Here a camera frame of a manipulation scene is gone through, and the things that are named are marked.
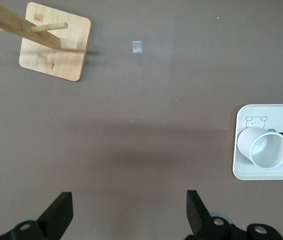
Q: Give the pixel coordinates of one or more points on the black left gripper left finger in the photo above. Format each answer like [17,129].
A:
[54,220]

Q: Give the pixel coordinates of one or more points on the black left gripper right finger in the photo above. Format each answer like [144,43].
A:
[199,220]

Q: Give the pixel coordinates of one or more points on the wooden cup rack with pegs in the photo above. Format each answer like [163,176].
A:
[61,62]

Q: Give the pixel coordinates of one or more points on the white tray with rabbit print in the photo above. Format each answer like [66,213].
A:
[244,173]

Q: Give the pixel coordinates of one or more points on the small clear tape piece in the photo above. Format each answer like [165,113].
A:
[137,47]

